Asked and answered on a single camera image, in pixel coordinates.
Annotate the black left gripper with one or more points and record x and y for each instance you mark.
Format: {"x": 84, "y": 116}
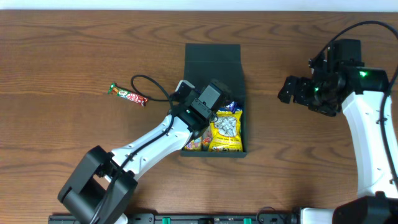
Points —
{"x": 203, "y": 117}

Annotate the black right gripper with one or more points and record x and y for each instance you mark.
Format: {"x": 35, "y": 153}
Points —
{"x": 298, "y": 91}

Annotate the black box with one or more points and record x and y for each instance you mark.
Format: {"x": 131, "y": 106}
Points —
{"x": 220, "y": 63}

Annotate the blue Dairy Milk chocolate bar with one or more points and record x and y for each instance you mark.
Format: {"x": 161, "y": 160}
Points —
{"x": 233, "y": 107}

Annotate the Haribo gummy candy bag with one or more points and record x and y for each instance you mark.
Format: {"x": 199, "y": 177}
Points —
{"x": 202, "y": 143}

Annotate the yellow Hacks candy bag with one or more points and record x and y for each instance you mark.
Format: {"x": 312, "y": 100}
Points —
{"x": 226, "y": 132}

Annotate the green red KitKat Milo bar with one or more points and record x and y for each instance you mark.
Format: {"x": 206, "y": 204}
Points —
{"x": 116, "y": 90}

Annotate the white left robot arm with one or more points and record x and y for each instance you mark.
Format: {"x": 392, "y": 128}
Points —
{"x": 101, "y": 186}

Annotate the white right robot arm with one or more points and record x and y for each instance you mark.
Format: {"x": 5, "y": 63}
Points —
{"x": 349, "y": 87}

